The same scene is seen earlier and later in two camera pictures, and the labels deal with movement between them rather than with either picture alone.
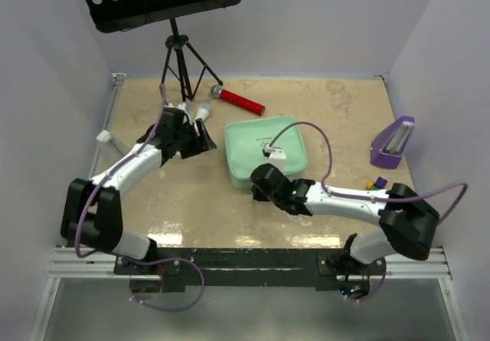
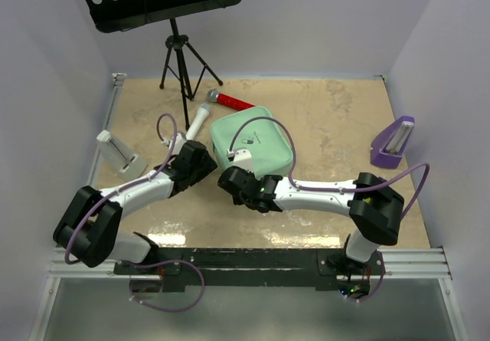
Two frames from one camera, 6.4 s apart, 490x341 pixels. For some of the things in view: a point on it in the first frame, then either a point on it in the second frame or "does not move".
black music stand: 119,1 does not move
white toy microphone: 203,112 does not move
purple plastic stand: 388,146 does not move
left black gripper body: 189,141 -> 206,166
